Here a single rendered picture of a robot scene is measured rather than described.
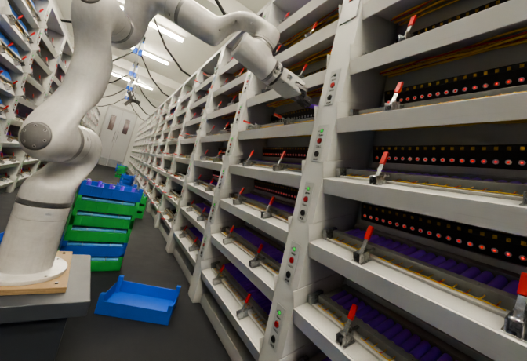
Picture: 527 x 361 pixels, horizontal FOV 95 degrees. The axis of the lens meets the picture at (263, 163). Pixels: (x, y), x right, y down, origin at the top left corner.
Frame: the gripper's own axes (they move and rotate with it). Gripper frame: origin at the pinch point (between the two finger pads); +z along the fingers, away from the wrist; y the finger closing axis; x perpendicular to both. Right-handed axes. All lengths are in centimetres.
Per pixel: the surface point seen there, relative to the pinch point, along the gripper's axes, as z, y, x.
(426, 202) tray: 6, -47, 29
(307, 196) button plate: 6.4, -13.7, 33.8
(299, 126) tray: 2.1, -0.9, 9.9
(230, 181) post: 11, 52, 35
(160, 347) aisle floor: 1, 23, 104
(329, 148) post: 3.6, -18.1, 18.3
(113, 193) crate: -35, 87, 68
